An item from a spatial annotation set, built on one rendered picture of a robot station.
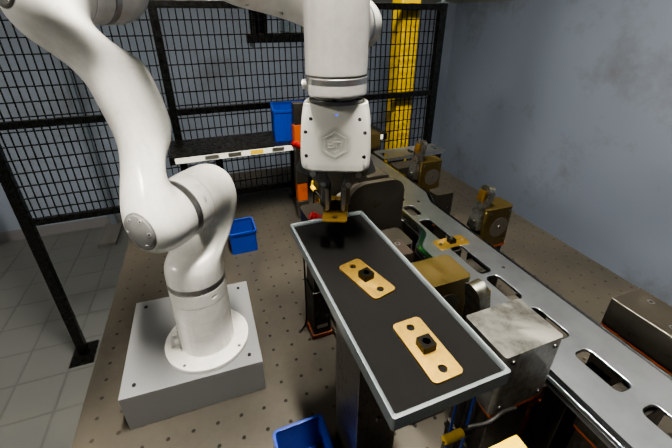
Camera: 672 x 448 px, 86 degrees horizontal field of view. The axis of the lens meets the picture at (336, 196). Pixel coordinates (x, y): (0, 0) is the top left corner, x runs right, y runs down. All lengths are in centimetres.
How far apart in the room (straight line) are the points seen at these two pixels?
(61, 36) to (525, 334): 78
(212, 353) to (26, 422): 133
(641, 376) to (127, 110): 91
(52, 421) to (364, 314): 177
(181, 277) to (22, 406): 152
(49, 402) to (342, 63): 197
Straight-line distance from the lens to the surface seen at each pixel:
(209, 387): 94
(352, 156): 51
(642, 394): 74
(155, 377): 95
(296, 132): 143
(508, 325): 58
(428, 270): 68
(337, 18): 47
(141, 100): 71
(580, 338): 78
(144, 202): 68
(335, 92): 48
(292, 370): 100
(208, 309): 84
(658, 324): 84
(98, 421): 106
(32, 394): 225
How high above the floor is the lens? 149
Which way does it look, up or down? 26 degrees down
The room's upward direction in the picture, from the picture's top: straight up
